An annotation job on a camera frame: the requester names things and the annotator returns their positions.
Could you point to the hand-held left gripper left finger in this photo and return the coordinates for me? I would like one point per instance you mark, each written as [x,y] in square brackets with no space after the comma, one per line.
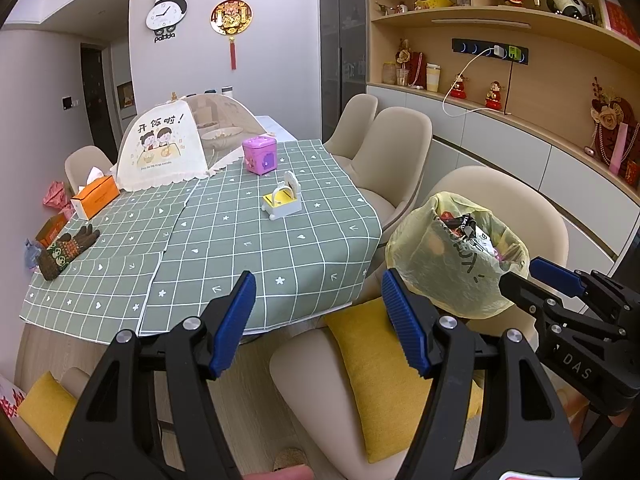
[232,330]

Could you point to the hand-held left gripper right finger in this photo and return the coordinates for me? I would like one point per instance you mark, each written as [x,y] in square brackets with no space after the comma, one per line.
[405,325]

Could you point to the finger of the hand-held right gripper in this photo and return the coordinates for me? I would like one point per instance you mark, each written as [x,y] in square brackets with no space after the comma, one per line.
[555,272]
[525,292]

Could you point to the yellow plastic bin liner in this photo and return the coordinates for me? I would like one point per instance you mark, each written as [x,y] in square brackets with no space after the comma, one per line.
[430,275]

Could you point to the white black snack packet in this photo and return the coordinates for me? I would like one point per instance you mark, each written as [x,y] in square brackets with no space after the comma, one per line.
[475,237]

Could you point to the person's left hand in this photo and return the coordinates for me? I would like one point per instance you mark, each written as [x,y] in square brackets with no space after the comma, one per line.
[280,474]

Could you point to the yellow cushion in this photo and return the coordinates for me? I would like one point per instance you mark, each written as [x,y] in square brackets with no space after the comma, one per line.
[47,410]
[380,375]

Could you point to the green checked tablecloth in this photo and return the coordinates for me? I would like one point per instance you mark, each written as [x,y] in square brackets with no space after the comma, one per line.
[100,290]
[250,240]

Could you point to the red box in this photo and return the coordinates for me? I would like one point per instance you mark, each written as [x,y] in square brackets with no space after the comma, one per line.
[633,174]

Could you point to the yellow white plastic holder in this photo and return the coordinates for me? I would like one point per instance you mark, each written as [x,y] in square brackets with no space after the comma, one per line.
[280,202]

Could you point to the white sideboard cabinet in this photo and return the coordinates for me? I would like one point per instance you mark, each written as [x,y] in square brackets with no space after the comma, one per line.
[500,145]

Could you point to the pink bag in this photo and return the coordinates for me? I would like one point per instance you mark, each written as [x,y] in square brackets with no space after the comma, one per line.
[620,147]

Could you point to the brown woven slipper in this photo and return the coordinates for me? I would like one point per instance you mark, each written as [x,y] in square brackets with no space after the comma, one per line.
[290,459]

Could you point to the flower bead decoration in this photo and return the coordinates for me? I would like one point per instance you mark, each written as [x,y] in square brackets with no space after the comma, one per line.
[607,120]

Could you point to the purple tin box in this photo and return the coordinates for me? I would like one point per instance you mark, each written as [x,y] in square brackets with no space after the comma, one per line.
[260,155]

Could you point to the brown knitted glove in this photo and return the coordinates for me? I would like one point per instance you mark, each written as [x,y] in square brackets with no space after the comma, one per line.
[65,255]

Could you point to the printed mesh food cover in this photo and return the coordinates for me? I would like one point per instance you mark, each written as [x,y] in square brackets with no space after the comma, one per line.
[155,160]

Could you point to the orange tissue box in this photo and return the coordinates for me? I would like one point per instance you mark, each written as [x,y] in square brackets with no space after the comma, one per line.
[95,197]

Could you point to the small orange box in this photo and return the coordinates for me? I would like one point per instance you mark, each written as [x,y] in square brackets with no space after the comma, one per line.
[50,230]

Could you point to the bluish cloth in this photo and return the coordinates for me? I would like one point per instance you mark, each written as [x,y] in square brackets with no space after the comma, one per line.
[31,255]

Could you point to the green plug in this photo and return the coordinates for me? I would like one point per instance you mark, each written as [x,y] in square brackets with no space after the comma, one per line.
[515,53]

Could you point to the white charger plug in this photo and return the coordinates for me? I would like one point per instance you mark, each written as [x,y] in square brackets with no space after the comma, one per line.
[499,51]

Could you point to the yellow cup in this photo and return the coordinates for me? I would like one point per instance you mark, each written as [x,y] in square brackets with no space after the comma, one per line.
[433,79]

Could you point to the red white paper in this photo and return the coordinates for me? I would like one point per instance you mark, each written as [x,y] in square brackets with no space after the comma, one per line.
[11,400]

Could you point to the black power strip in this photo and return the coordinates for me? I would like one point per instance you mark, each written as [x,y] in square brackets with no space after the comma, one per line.
[472,49]

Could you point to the red gift bag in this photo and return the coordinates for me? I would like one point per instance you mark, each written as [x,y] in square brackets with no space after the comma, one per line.
[417,72]

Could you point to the drinking glass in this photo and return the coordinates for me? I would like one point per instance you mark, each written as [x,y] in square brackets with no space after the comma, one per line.
[402,77]

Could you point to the glass jar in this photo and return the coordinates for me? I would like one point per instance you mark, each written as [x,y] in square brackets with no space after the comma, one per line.
[390,74]

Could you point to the dark door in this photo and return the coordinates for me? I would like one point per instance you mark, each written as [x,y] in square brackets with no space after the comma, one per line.
[97,105]

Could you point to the red framed picture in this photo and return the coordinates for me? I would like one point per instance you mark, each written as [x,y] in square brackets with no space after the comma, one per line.
[620,17]

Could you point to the gold flower bouquet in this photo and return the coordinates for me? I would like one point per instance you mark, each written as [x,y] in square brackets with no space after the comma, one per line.
[404,52]

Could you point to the dark glass panel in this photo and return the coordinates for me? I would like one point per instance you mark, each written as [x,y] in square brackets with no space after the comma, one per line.
[342,50]

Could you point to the yellow ornament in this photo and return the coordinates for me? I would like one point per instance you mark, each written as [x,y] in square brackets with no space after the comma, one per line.
[432,2]

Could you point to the small shelf figurine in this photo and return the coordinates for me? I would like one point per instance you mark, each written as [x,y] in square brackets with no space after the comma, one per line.
[392,8]

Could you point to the wooden wall shelf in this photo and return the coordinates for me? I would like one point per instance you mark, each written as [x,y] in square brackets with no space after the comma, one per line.
[550,90]

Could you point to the small wall frame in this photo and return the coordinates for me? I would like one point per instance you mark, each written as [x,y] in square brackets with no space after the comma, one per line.
[126,100]

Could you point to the wall switch panel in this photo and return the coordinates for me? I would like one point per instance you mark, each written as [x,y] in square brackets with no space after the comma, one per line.
[70,102]

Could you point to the red gold wall ornament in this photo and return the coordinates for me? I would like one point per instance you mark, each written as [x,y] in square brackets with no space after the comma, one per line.
[231,12]

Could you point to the panda wall clock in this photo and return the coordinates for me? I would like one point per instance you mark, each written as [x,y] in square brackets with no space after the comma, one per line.
[167,12]

